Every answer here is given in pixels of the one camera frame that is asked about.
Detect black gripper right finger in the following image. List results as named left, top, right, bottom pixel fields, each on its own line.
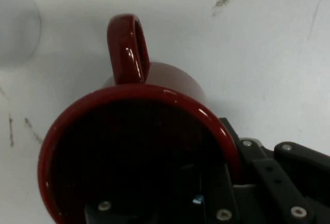
left=218, top=117, right=330, bottom=224

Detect red ceramic mug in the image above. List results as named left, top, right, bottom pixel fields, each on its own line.
left=37, top=13, right=242, bottom=224

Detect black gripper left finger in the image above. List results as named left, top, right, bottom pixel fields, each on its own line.
left=84, top=161, right=241, bottom=224

